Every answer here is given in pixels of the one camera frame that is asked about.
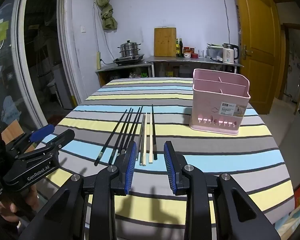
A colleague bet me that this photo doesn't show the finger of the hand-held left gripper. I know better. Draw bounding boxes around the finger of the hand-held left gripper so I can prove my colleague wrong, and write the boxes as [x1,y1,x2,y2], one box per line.
[5,124,56,153]
[14,129,76,161]

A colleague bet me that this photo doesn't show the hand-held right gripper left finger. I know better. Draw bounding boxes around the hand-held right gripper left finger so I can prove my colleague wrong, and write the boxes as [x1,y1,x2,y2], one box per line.
[19,141,138,240]

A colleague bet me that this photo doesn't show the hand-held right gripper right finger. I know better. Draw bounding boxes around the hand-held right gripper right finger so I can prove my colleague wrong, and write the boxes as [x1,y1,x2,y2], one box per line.
[163,141,278,240]

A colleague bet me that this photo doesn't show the grey metal chopstick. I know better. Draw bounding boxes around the grey metal chopstick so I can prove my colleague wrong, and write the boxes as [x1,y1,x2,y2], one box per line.
[139,114,145,166]

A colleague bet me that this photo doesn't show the black chopstick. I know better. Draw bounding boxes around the black chopstick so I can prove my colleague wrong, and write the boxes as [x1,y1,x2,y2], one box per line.
[151,104,158,161]
[94,109,128,167]
[122,106,144,154]
[108,108,133,165]
[117,107,141,155]

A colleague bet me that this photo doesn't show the pink plastic utensil basket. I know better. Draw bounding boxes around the pink plastic utensil basket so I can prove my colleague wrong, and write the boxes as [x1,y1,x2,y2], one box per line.
[189,69,251,136]

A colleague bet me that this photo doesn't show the person's left hand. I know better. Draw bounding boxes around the person's left hand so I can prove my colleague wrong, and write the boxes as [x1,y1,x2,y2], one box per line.
[0,184,42,222]

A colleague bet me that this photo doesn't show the striped tablecloth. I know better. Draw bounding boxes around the striped tablecloth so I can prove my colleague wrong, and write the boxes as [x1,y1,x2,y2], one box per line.
[31,77,295,240]

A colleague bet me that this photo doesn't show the glass sliding door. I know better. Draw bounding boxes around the glass sliding door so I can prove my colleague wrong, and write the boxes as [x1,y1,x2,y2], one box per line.
[0,0,84,135]

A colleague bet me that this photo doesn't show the low steel shelf cabinet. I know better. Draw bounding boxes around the low steel shelf cabinet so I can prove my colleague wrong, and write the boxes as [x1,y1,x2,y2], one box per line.
[95,62,153,87]

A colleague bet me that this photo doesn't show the black induction cooker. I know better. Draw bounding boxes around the black induction cooker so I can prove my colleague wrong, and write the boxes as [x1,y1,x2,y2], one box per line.
[114,54,145,66]

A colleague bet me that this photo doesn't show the steel kitchen table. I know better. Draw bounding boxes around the steel kitchen table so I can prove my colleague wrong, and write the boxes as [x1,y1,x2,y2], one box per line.
[144,56,244,78]

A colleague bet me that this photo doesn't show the steel steamer pot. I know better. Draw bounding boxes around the steel steamer pot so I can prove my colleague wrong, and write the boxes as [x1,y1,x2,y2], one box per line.
[117,40,142,58]

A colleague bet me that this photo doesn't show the wooden cutting board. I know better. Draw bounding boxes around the wooden cutting board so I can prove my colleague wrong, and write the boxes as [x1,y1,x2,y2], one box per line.
[154,27,178,57]

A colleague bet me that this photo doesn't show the white electric kettle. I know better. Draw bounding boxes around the white electric kettle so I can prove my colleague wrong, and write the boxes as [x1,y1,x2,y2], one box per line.
[222,43,240,63]

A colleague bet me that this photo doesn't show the green hanging cloth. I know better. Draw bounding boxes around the green hanging cloth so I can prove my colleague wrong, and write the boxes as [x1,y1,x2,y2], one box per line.
[95,0,118,30]

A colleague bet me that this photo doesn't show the yellow wooden door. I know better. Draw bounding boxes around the yellow wooden door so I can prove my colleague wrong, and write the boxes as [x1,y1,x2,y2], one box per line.
[232,0,282,108]

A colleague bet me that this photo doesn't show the thin wall cable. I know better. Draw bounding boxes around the thin wall cable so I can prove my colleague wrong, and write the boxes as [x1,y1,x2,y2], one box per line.
[220,0,232,45]

